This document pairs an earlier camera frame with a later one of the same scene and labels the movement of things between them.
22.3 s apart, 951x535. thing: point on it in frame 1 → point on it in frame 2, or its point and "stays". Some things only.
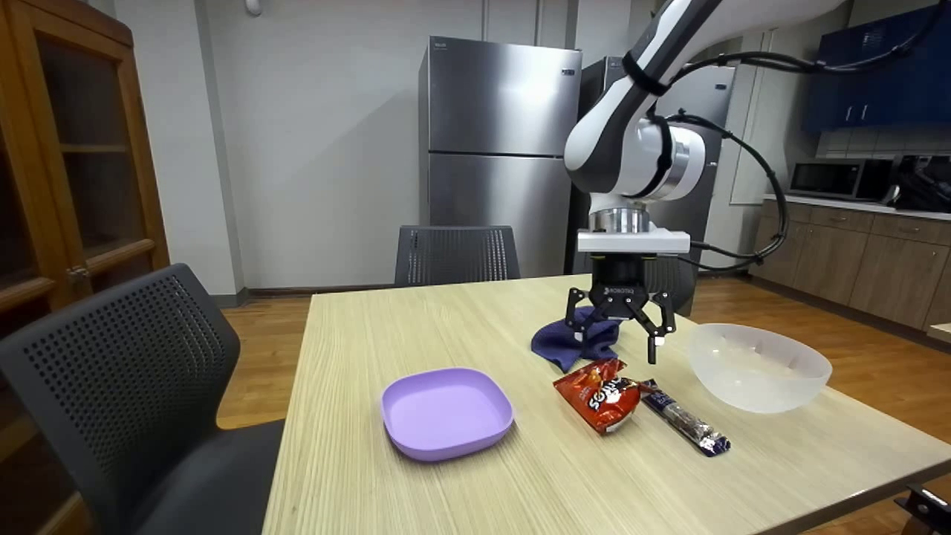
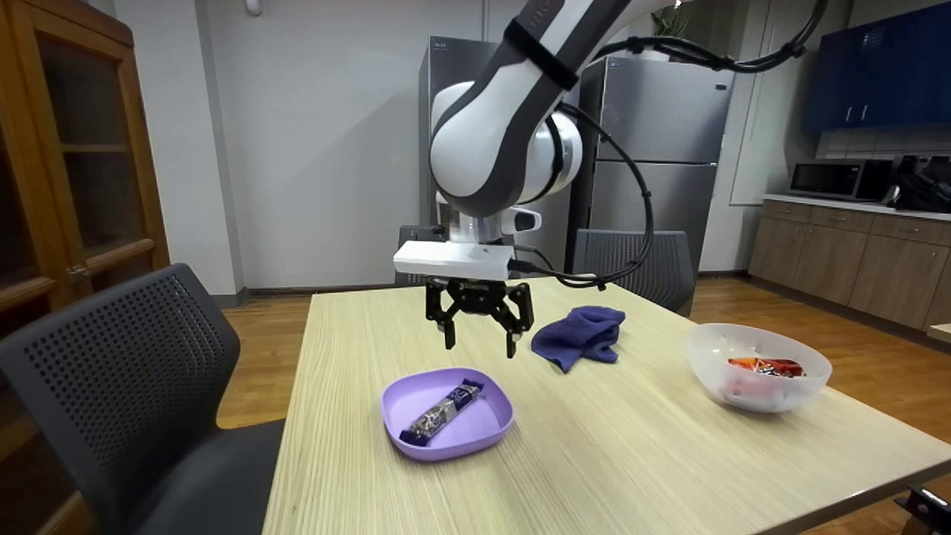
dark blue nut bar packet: [682, 420] → [419, 429]
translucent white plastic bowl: [752, 371] stays
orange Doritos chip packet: [600, 393] → [783, 368]
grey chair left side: [122, 390] stays
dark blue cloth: [580, 333] stays
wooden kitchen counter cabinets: [875, 258] stays
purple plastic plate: [444, 415] stays
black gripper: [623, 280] → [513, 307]
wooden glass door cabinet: [76, 213] stays
